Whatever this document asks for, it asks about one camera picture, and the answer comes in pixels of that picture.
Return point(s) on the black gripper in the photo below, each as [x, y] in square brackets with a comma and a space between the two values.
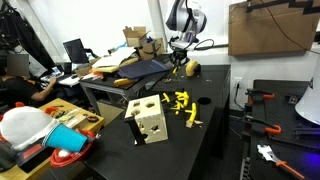
[179, 53]

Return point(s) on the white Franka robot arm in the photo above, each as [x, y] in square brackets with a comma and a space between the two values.
[196, 20]

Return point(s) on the open plain cardboard box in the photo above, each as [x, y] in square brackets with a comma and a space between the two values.
[135, 36]

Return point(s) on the wooden cube box with holes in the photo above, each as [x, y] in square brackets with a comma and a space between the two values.
[150, 116]

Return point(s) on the dark blue cloth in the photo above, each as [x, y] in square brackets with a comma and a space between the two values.
[143, 68]

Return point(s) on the small yellow block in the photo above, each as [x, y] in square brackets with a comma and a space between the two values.
[123, 82]

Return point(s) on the yellow board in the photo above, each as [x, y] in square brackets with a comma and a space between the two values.
[110, 69]

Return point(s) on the wooden table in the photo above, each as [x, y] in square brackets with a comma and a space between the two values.
[95, 126]

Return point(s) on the blue plastic cup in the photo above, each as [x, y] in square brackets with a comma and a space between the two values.
[66, 136]

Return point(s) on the black hanging clothes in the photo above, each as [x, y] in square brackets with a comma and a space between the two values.
[20, 40]

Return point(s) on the seated person in black shirt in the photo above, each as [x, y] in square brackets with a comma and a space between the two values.
[16, 90]

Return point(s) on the white plastic bag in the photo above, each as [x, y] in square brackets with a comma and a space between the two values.
[23, 125]

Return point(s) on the black and red tool case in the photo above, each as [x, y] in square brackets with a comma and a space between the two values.
[33, 155]

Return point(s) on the white wall outlet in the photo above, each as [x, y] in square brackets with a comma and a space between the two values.
[237, 83]

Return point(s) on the black angle bracket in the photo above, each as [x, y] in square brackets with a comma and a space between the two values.
[137, 133]

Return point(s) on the aluminium extrusion frame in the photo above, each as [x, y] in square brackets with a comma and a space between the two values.
[100, 85]

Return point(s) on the cardboard wall panel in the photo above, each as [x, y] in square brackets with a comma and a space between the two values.
[266, 33]

